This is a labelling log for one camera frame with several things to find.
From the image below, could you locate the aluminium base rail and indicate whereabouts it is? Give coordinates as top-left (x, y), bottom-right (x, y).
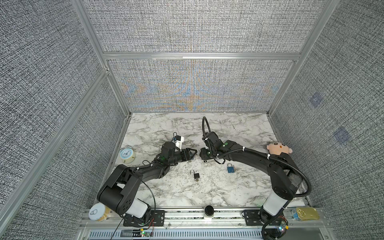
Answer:
top-left (75, 207), bottom-right (337, 240)

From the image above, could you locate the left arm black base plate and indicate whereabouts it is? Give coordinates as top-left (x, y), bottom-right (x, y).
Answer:
top-left (123, 210), bottom-right (165, 228)

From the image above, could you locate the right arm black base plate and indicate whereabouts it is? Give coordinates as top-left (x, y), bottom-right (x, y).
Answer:
top-left (241, 209), bottom-right (286, 227)

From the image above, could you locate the gold sardine tin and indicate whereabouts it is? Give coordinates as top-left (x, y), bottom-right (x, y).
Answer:
top-left (292, 207), bottom-right (320, 221)

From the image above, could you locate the small blue alarm clock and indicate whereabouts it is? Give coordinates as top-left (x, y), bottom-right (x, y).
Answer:
top-left (119, 148), bottom-right (136, 164)

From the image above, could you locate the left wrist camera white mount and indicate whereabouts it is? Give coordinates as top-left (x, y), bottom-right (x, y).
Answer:
top-left (172, 132), bottom-right (185, 150)

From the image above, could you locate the black knob on rail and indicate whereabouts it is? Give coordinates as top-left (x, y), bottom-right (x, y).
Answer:
top-left (204, 205), bottom-right (215, 219)

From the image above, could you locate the pink plush doll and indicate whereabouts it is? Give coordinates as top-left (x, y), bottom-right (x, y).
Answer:
top-left (267, 142), bottom-right (293, 156)

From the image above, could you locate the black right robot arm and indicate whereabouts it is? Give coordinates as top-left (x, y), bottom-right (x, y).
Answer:
top-left (200, 132), bottom-right (304, 217)

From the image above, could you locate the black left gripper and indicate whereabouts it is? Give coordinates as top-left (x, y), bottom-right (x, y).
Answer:
top-left (168, 148), bottom-right (197, 167)

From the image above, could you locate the black corrugated cable conduit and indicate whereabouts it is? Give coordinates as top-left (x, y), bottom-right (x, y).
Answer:
top-left (201, 116), bottom-right (312, 198)

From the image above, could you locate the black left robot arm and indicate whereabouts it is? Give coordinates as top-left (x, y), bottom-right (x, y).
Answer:
top-left (97, 142), bottom-right (198, 222)

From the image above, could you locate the small black padlock front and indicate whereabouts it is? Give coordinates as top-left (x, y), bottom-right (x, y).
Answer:
top-left (190, 170), bottom-right (200, 182)

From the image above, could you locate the blue padlock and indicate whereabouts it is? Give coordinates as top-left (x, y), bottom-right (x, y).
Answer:
top-left (227, 163), bottom-right (235, 174)

